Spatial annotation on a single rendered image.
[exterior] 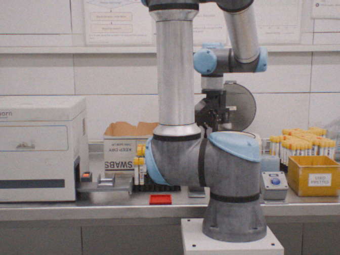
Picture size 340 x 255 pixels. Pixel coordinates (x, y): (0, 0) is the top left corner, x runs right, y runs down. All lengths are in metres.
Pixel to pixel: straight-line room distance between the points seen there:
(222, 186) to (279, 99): 1.07
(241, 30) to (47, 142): 0.65
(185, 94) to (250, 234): 0.34
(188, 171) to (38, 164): 0.54
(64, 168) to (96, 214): 0.17
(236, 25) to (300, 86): 0.96
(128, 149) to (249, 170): 0.73
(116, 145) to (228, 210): 0.73
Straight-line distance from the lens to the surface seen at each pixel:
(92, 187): 1.38
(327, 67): 2.06
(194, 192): 1.40
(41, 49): 1.94
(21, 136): 1.37
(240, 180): 0.98
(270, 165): 1.50
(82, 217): 1.36
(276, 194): 1.38
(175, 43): 0.99
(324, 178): 1.46
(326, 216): 1.47
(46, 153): 1.36
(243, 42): 1.18
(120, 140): 1.62
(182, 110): 1.00
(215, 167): 0.98
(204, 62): 1.30
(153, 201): 1.36
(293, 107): 2.03
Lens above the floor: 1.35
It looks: 11 degrees down
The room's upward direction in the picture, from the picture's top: straight up
